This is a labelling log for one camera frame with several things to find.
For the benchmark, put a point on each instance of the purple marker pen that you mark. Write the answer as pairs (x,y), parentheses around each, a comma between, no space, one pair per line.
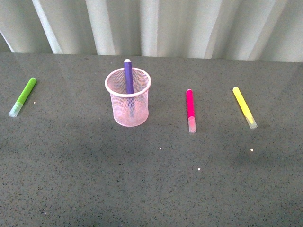
(129,84)

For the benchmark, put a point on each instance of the green marker pen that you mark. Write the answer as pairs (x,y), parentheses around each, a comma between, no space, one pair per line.
(23,97)

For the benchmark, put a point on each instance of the yellow marker pen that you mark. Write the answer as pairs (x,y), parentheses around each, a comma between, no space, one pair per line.
(244,107)

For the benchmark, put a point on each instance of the pink mesh pen cup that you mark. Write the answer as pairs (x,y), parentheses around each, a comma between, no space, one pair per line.
(129,110)

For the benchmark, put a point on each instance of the white pleated curtain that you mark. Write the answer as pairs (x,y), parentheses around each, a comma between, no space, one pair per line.
(270,30)

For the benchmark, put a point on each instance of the pink marker pen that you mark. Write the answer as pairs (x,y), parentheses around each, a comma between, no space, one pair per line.
(190,111)

